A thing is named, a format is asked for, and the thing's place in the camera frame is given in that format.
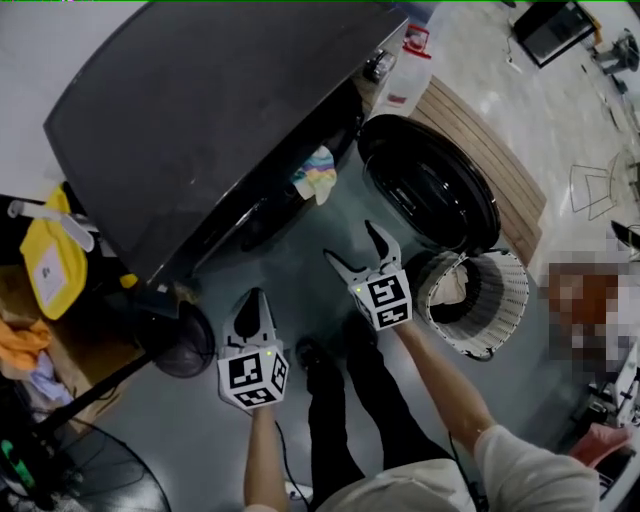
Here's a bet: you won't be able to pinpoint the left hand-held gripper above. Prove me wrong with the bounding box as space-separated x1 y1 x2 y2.
215 288 291 412

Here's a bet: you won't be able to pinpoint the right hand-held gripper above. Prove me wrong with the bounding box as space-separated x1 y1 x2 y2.
323 219 414 332

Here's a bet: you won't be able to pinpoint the cream cloth clothes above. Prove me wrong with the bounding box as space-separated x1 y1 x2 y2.
429 264 471 306

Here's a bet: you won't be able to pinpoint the pastel multicolour clothes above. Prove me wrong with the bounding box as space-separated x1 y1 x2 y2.
292 145 337 206

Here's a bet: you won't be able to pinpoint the white laundry basket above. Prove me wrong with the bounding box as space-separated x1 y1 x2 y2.
414 249 530 361

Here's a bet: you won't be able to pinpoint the black washing machine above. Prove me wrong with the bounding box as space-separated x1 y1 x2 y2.
42 2 501 311

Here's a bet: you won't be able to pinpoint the person's left forearm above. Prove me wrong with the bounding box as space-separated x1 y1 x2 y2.
243 407 291 512

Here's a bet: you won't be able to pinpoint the person's right forearm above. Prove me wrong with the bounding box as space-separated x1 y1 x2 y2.
394 319 496 456

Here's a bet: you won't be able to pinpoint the round black washer door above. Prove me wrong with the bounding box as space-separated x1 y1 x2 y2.
357 113 501 254

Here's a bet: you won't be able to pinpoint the small grey metal part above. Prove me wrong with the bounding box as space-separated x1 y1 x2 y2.
364 49 396 84

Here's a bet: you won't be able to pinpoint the large black floor fan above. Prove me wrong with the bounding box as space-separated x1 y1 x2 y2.
0 299 216 512

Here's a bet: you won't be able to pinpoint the person's left black shoe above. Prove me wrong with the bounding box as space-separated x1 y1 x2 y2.
294 337 334 374

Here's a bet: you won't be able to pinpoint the person's black shoe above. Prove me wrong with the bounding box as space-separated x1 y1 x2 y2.
294 337 334 374
342 314 379 351

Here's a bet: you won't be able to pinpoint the person's right black shoe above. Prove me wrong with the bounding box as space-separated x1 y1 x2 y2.
342 314 379 351

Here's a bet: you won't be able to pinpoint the wooden slat platform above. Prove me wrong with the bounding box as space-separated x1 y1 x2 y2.
409 74 547 266

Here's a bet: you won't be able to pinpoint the person's black trousers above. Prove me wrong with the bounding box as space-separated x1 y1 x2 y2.
304 344 454 511

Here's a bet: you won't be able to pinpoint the brown cardboard box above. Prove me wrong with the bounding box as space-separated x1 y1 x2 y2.
0 264 146 436

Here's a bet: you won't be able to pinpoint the pale lavender cloth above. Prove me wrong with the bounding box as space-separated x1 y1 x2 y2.
29 352 74 406

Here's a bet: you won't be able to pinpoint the white folding hand cart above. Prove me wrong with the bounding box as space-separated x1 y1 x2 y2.
7 199 96 254

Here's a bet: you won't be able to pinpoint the person's cream shirt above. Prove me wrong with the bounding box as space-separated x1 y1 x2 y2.
314 424 601 512

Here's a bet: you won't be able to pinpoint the black glass door fridge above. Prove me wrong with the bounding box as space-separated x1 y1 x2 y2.
513 0 599 69

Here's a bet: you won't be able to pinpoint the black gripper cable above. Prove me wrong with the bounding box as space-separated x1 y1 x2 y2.
447 429 482 504
274 419 312 501

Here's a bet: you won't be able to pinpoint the clear water jug red handle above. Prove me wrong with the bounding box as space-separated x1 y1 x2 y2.
379 24 432 116

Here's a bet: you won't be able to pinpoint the metal wire chair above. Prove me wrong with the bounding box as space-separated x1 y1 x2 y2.
569 149 626 221

